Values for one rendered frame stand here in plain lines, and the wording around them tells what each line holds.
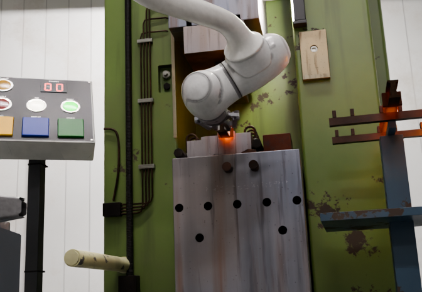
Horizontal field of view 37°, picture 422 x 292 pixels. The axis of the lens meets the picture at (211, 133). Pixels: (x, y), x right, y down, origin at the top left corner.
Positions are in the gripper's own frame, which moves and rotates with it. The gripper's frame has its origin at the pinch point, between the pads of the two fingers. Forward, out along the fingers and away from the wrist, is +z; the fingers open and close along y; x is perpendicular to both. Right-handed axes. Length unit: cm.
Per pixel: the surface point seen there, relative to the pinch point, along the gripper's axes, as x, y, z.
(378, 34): 51, 56, 63
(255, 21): 36.7, 11.3, 7.1
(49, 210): 24, -190, 302
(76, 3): 209, -170, 306
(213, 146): -4.1, -4.3, 5.1
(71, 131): -0.1, -43.4, -11.9
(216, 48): 28.2, -1.8, 5.3
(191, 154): -5.9, -11.0, 5.1
